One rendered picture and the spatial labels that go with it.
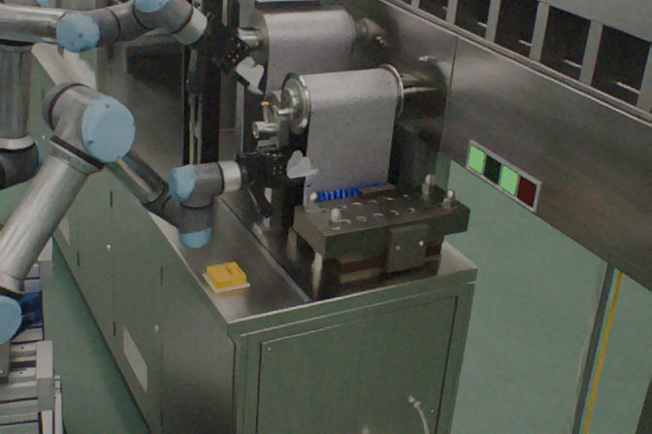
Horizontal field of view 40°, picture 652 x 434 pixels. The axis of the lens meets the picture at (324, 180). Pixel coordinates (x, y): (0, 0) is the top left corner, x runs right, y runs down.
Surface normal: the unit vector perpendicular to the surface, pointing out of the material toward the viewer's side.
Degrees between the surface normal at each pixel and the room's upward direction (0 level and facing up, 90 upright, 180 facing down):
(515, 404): 0
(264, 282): 0
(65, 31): 90
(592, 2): 90
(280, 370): 90
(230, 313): 0
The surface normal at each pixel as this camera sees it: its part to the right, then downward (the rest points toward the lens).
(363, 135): 0.47, 0.40
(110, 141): 0.77, 0.22
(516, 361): 0.07, -0.91
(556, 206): -0.88, 0.13
